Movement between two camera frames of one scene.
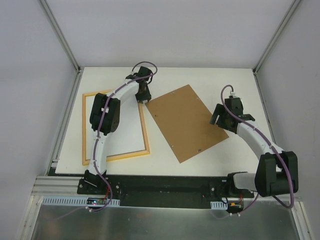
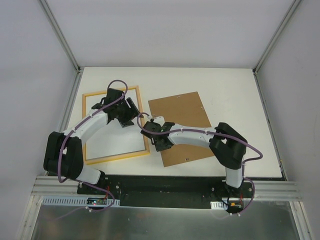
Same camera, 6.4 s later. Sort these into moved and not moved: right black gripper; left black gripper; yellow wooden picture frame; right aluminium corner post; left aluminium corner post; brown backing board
Moved: left black gripper; brown backing board; right black gripper
Not moved: left aluminium corner post; right aluminium corner post; yellow wooden picture frame
